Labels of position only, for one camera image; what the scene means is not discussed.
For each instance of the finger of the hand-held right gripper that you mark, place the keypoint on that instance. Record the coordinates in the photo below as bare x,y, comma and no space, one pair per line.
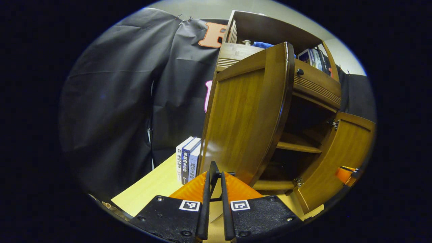
343,175

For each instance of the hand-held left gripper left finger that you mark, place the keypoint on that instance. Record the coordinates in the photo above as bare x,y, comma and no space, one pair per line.
203,216

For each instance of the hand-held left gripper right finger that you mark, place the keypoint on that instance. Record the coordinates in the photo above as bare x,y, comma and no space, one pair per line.
227,216

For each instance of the wooden shoe cabinet door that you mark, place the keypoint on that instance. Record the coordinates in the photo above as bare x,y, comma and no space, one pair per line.
341,158
246,111

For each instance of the wooden double-door shoe cabinet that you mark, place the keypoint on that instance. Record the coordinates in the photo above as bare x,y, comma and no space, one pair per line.
270,30

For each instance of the metal door hinge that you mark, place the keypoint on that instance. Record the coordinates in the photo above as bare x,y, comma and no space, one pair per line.
334,124
298,182

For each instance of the wooden cabinet inner shelf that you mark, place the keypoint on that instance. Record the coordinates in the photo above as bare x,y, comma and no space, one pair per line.
297,145

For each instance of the wooden cabinet drawer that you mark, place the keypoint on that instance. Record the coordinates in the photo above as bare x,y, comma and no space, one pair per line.
317,84

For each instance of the pale blue standing book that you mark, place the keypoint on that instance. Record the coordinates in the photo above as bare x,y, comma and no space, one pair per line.
193,165

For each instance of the dark blue standing book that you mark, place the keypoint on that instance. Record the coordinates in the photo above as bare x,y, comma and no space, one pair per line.
185,165

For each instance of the white standing book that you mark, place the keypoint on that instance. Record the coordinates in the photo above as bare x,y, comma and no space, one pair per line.
179,162

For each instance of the black round drawer knob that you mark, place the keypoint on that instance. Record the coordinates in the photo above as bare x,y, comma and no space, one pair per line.
300,71

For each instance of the black spine book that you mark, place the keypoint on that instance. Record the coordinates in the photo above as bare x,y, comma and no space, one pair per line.
325,62

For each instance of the light blue spine book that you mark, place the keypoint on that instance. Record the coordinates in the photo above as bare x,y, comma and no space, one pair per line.
317,59

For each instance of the black backdrop cloth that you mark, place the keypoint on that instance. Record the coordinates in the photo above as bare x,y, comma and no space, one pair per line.
111,101

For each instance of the blue towel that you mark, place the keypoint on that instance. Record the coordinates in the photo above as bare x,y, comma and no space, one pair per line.
263,44

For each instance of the clear small bottle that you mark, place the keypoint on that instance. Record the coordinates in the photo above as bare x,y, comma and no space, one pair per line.
246,42

